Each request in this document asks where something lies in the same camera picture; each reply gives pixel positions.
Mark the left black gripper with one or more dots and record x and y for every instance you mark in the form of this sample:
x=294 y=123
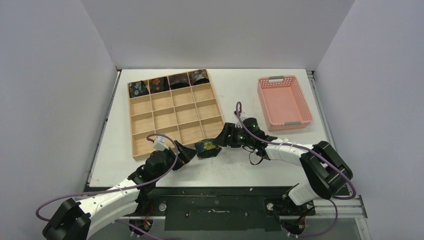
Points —
x=185 y=156

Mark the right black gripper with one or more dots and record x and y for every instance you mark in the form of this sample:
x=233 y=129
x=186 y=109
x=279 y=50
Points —
x=228 y=134

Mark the blue yellow floral tie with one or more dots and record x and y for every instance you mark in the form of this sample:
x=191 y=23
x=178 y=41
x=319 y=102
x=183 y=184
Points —
x=207 y=149

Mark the wooden compartment tray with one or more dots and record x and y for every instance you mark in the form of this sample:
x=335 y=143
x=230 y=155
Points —
x=188 y=115

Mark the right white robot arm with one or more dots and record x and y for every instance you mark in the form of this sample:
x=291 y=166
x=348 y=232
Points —
x=326 y=172

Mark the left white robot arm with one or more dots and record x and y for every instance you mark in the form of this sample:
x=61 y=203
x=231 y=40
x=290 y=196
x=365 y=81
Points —
x=79 y=220

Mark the pink plastic basket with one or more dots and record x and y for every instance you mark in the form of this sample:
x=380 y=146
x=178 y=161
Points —
x=283 y=103

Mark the rolled brown patterned tie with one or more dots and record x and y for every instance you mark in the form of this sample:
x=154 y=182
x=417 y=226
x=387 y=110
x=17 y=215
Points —
x=198 y=77

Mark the rolled dark patterned tie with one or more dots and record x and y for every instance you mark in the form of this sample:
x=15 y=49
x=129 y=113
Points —
x=178 y=81

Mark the rolled orange floral tie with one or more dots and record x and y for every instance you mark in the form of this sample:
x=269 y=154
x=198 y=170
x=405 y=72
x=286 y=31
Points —
x=158 y=85

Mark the rolled blue floral tie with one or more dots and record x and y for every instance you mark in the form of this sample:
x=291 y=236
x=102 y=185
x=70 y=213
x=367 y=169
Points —
x=137 y=89

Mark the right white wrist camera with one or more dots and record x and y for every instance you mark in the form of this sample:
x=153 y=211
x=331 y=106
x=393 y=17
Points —
x=239 y=119

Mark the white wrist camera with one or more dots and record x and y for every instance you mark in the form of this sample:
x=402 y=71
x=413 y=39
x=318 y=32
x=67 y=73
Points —
x=239 y=119
x=158 y=141

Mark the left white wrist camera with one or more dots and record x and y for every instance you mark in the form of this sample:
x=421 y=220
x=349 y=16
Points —
x=158 y=141

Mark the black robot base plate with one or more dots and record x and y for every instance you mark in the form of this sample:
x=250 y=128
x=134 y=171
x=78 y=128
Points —
x=220 y=208

